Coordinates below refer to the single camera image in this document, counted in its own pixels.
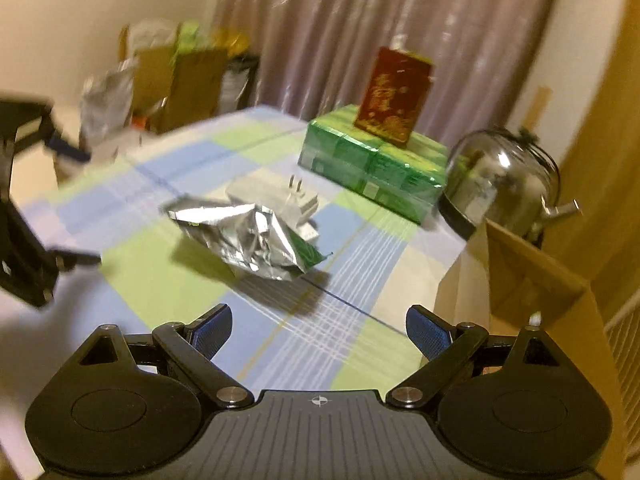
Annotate green tissue multipack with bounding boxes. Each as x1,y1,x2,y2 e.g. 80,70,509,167
297,104,449,225

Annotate pinkish grey curtain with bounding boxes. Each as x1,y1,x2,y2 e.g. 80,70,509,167
209,0,563,147

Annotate yellow plastic bag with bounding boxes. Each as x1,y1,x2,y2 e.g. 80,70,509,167
211,29,249,55

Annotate wooden plank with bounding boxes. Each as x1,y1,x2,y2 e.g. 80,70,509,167
521,86,552,135

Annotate white printed plastic bag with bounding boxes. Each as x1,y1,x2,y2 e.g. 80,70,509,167
79,59,140,147

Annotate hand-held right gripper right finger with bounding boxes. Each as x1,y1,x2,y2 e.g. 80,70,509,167
385,304,563,409

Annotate open brown cardboard box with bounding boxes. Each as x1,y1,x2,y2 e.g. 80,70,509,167
119,22,232,135

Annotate brown cardboard box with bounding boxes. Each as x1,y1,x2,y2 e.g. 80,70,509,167
433,218,628,480
119,22,232,135

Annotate dark storage bin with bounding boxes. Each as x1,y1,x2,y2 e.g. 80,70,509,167
220,54,262,112

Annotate light green package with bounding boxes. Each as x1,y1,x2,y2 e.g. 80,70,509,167
174,21,202,57

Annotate white wire rack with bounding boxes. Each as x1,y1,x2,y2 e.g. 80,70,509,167
602,292,640,413

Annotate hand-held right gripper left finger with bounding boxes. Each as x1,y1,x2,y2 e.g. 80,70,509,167
77,304,253,409

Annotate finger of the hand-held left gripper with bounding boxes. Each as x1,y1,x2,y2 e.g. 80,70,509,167
46,247,103,274
42,125,93,163

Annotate white power adapter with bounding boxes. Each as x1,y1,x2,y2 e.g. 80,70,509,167
225,174,322,247

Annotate stainless steel kettle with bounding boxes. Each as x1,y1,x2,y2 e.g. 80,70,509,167
438,126,584,242

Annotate silver foil bag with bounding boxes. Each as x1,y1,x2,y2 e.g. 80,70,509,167
159,196,335,282

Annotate plaid tablecloth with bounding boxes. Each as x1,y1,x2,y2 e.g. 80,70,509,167
10,104,470,397

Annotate red gold printed box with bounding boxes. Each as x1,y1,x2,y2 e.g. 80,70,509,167
353,45,436,147

